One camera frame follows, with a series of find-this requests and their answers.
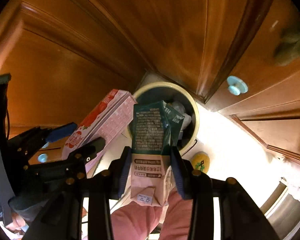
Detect red strawberry milk carton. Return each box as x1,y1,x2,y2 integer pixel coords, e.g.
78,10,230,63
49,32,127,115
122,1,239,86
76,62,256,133
62,89,136,172

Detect beige carton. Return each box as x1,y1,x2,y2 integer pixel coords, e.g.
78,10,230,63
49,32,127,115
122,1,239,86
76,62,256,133
130,101,175,206

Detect round trash bin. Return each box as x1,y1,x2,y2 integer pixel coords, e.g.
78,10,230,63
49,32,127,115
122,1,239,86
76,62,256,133
133,81,199,155

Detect person's left hand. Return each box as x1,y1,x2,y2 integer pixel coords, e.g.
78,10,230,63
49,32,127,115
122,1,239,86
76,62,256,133
5,212,26,231

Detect pink trouser legs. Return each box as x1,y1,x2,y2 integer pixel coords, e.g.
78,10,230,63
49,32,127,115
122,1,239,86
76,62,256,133
111,189,193,239

